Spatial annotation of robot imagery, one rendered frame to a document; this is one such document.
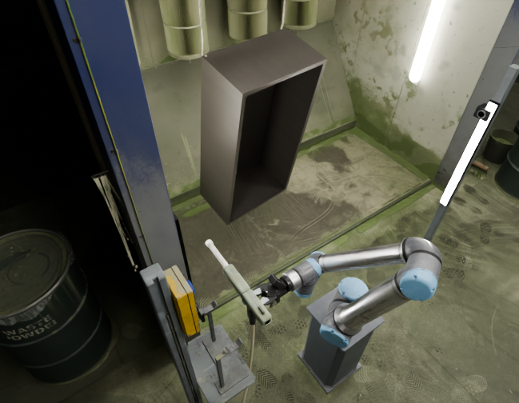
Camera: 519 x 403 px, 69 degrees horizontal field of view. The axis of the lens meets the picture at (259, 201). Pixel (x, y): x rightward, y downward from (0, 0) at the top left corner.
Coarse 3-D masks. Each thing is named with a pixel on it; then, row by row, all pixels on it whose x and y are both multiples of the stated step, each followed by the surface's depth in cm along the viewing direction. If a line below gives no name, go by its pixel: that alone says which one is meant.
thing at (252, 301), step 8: (208, 240) 173; (216, 256) 167; (224, 264) 164; (224, 272) 161; (232, 272) 159; (232, 280) 157; (240, 280) 156; (240, 288) 154; (248, 288) 154; (240, 296) 156; (248, 296) 151; (256, 296) 151; (248, 304) 149; (256, 304) 148; (248, 312) 158; (256, 312) 146; (264, 312) 144; (264, 320) 144
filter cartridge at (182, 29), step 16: (160, 0) 268; (176, 0) 261; (192, 0) 264; (176, 16) 269; (192, 16) 272; (176, 32) 278; (192, 32) 280; (176, 48) 286; (192, 48) 288; (208, 48) 299
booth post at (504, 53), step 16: (512, 16) 262; (512, 32) 266; (496, 48) 279; (512, 48) 270; (496, 64) 283; (512, 64) 275; (480, 80) 298; (496, 80) 288; (480, 96) 303; (464, 112) 319; (464, 128) 325; (464, 144) 331; (448, 160) 351; (448, 176) 358
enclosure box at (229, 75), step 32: (288, 32) 218; (224, 64) 192; (256, 64) 196; (288, 64) 199; (320, 64) 207; (224, 96) 194; (256, 96) 249; (288, 96) 248; (224, 128) 210; (256, 128) 277; (288, 128) 264; (224, 160) 229; (256, 160) 312; (288, 160) 282; (224, 192) 252; (256, 192) 298
